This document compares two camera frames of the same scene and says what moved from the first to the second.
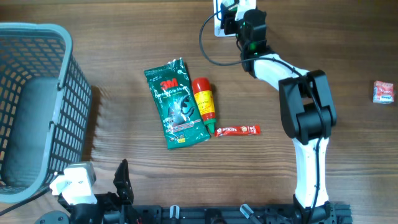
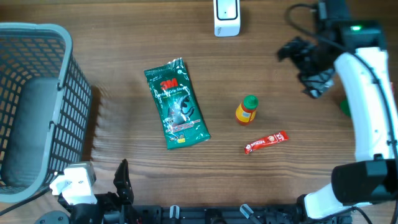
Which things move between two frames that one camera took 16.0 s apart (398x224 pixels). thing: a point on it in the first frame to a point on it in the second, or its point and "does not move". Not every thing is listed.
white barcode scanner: [218, 32] does not move
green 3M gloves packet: [182, 121] does not move
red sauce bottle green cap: [203, 91] to [245, 113]
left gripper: [121, 182] does not move
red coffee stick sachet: [234, 130] to [267, 141]
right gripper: [227, 18] to [313, 84]
